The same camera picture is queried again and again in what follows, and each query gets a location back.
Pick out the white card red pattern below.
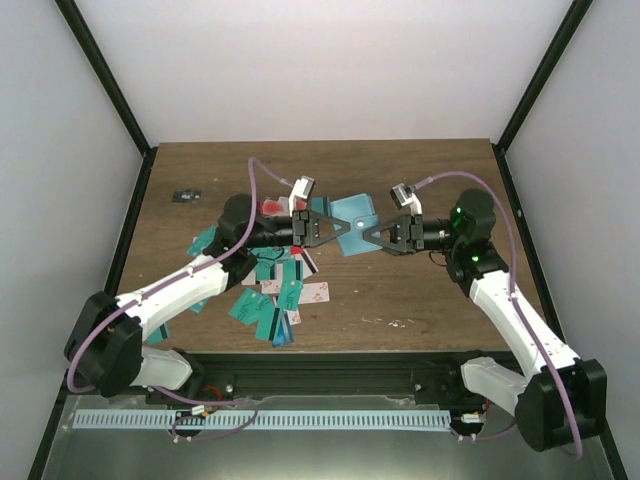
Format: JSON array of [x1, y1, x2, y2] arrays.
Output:
[[299, 282, 330, 304]]

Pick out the teal striped card front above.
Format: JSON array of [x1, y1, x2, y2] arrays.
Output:
[[255, 305, 281, 341]]

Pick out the blue card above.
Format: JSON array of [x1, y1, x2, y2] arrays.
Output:
[[271, 311, 294, 348]]

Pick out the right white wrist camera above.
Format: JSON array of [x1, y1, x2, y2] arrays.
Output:
[[390, 183, 423, 215]]

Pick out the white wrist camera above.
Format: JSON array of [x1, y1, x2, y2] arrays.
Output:
[[288, 176, 315, 212], [390, 183, 423, 215]]

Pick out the teal VIP card front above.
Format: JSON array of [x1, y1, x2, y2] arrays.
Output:
[[229, 289, 274, 325]]

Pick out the light blue slotted rail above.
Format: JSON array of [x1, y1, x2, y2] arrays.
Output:
[[72, 409, 451, 432]]

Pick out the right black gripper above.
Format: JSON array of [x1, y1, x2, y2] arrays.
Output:
[[361, 214, 464, 257]]

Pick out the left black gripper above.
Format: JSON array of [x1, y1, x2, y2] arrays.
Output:
[[245, 209, 350, 249]]

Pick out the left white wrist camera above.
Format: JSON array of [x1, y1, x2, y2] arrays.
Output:
[[288, 176, 315, 212]]

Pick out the white card red circles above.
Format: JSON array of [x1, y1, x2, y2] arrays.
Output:
[[261, 196, 293, 217]]

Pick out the black aluminium frame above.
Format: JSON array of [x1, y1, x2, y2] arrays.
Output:
[[27, 0, 629, 480]]

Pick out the blue leather card holder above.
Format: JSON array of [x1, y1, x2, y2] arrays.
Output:
[[330, 193, 381, 257]]

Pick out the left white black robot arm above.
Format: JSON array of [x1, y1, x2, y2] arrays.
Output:
[[64, 194, 351, 404]]

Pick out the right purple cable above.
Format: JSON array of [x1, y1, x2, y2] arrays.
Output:
[[414, 171, 585, 460]]

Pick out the teal card with stripe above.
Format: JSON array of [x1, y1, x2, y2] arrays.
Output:
[[310, 197, 331, 216]]

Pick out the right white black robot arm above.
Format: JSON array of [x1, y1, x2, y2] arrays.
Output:
[[363, 184, 607, 452]]

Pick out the teal card far left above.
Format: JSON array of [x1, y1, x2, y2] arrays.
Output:
[[187, 226, 217, 257]]

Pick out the small black card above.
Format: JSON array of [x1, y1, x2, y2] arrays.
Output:
[[172, 189, 202, 203]]

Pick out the teal vertical card centre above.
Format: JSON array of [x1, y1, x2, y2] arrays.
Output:
[[276, 259, 304, 311]]

